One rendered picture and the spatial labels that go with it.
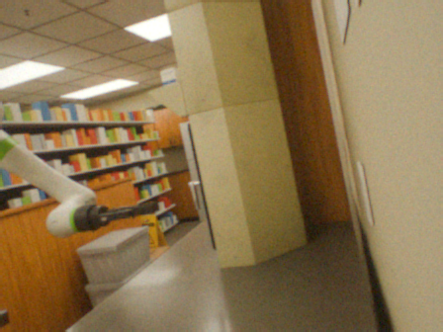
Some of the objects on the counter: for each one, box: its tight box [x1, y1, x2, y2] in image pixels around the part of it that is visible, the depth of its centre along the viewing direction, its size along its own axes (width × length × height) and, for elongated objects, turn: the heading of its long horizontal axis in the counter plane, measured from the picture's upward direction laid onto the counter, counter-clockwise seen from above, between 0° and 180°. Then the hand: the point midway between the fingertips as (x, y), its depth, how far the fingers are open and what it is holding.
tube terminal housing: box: [167, 1, 308, 269], centre depth 118 cm, size 25×32×77 cm
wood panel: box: [260, 0, 352, 225], centre depth 137 cm, size 49×3×140 cm, turn 148°
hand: (146, 208), depth 120 cm, fingers open, 3 cm apart
